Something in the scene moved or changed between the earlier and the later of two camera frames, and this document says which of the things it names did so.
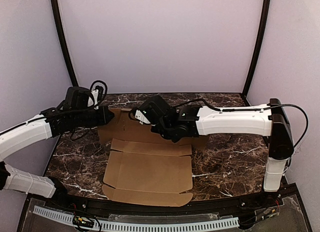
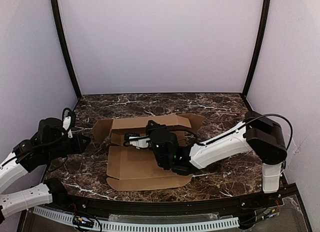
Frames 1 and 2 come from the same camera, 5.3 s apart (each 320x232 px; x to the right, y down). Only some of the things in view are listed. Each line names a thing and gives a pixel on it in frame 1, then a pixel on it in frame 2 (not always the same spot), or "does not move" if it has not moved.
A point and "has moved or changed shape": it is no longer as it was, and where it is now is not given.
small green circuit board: x=83 y=221 does not move
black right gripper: x=155 y=128 to x=152 y=128
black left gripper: x=100 y=114 to x=74 y=141
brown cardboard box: x=143 y=168 has moved or changed shape
